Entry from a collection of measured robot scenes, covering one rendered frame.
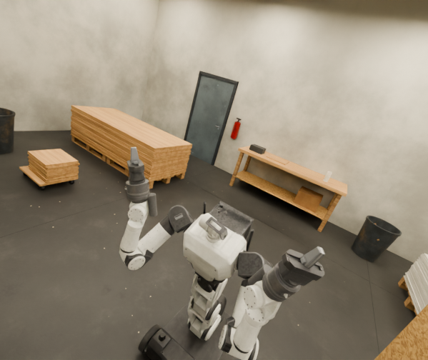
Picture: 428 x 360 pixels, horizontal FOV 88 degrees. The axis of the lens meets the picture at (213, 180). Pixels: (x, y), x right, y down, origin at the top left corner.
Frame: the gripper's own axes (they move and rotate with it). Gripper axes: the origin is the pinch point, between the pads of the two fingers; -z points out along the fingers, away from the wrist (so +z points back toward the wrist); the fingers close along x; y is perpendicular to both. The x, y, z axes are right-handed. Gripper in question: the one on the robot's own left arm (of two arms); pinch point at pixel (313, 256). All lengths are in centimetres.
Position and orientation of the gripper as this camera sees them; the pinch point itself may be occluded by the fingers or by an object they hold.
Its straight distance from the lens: 66.7
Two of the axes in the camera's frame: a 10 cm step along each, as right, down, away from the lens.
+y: 0.6, -5.8, 8.2
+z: -4.4, 7.2, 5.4
